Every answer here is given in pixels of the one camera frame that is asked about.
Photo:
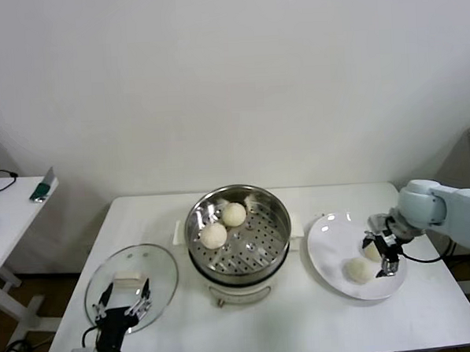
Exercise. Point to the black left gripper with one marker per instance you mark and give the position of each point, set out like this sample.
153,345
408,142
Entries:
116,326

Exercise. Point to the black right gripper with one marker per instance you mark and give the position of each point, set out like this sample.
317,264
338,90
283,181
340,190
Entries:
388,248

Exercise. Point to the white steamed baozi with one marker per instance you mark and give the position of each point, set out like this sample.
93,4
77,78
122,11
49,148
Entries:
213,236
371,253
358,271
234,214

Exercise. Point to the round glass pot lid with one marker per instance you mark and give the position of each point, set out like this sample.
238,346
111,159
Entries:
157,263

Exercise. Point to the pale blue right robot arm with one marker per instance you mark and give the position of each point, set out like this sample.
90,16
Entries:
422,205

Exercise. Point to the perforated steel steamer basket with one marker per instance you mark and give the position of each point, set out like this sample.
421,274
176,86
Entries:
278,217

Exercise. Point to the large white plate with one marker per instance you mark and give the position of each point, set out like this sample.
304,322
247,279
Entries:
326,258

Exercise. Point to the white electric cooking pot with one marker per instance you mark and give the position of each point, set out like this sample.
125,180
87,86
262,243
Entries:
241,296

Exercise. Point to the white side table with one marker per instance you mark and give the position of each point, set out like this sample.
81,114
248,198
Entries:
12,219

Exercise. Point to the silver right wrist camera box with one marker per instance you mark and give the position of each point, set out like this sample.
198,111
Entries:
379,221

